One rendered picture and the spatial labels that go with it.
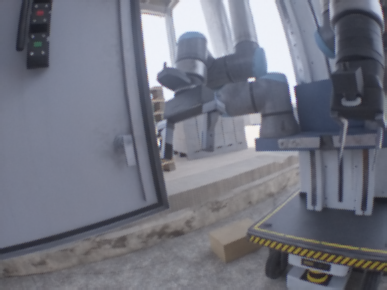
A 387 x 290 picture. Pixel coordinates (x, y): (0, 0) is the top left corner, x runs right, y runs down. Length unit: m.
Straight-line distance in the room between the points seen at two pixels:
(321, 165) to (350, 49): 0.81
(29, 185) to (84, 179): 0.10
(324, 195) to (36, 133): 1.13
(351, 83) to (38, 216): 0.47
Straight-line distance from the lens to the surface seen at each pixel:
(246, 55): 0.64
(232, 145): 3.31
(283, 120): 0.89
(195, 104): 0.47
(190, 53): 0.56
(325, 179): 1.11
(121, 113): 0.41
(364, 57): 0.30
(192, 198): 1.67
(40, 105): 0.39
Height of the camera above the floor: 0.80
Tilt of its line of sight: 5 degrees down
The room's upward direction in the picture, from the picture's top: 9 degrees counter-clockwise
